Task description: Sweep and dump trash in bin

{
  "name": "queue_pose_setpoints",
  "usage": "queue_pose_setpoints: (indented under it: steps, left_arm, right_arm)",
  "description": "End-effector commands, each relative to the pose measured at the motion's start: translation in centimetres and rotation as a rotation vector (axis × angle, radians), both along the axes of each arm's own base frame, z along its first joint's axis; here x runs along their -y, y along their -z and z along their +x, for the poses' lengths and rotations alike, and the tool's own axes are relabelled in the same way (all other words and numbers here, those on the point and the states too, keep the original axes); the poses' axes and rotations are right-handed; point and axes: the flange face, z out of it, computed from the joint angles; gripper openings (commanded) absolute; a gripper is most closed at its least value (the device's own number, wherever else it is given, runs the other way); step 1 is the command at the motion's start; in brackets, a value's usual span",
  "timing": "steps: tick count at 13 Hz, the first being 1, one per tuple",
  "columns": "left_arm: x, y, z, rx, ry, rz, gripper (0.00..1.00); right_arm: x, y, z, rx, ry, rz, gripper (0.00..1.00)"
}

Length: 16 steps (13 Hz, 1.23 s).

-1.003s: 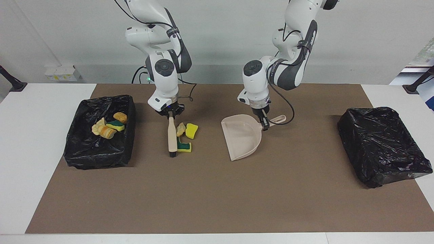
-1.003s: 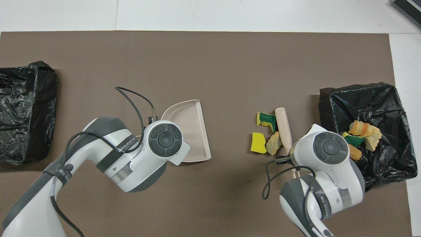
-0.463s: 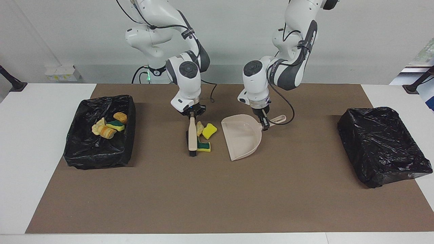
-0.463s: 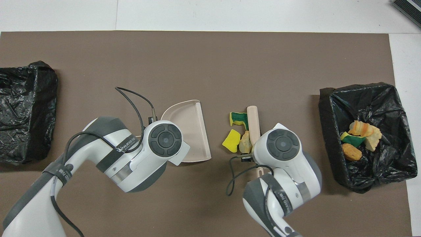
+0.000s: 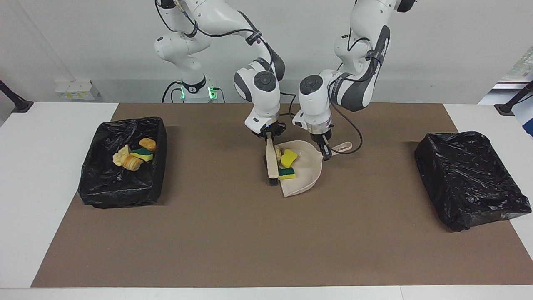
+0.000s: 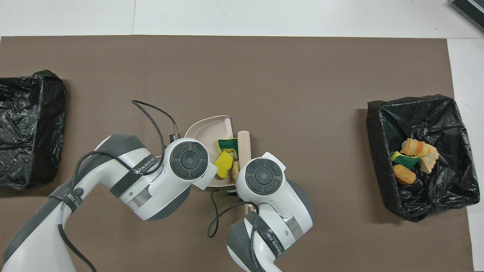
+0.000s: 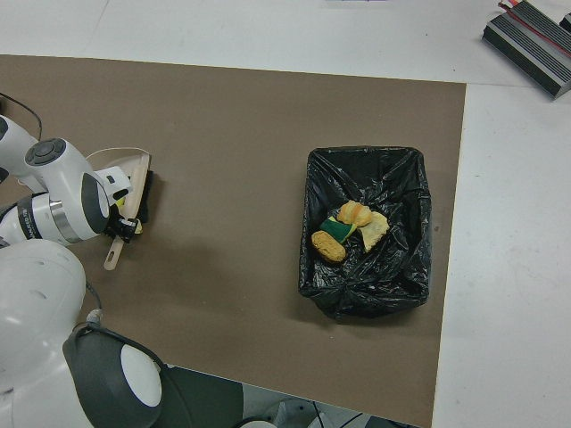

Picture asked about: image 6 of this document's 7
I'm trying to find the beige brush black bristles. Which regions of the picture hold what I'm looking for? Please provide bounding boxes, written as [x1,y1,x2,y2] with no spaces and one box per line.
[237,130,257,218]

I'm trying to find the brown rounded sponge lump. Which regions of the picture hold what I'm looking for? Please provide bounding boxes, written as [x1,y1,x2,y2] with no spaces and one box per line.
[392,164,417,185]

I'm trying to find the curled green yellow sponge piece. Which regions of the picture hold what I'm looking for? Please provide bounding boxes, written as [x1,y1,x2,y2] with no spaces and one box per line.
[217,138,239,157]

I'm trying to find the plain yellow sponge piece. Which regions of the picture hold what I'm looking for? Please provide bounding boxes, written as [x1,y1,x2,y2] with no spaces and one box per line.
[214,151,234,179]

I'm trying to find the beige plastic dustpan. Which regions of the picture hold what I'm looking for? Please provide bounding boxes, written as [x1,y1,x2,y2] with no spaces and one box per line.
[184,115,242,188]

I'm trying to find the dark ribbed device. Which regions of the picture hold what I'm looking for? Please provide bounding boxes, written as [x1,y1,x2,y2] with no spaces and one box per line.
[449,0,484,33]

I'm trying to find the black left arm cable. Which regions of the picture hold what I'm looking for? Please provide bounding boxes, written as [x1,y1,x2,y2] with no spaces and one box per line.
[57,100,180,272]

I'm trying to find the brown table mat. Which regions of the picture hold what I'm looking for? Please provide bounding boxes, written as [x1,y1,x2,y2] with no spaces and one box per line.
[0,35,475,272]

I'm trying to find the small green yellow sponge wedge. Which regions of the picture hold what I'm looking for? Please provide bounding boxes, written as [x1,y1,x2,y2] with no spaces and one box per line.
[391,151,421,170]

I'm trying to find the orange striped sponge piece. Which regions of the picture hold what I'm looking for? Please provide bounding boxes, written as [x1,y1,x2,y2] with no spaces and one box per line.
[401,138,431,158]

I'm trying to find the black bag lined bin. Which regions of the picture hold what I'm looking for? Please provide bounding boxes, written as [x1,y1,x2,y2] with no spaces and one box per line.
[366,94,481,223]
[0,70,67,189]

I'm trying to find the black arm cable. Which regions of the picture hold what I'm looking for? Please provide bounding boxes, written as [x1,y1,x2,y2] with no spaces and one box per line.
[57,100,180,272]
[207,189,259,238]

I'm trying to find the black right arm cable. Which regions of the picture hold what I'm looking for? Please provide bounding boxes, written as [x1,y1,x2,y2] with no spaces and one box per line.
[207,189,259,238]

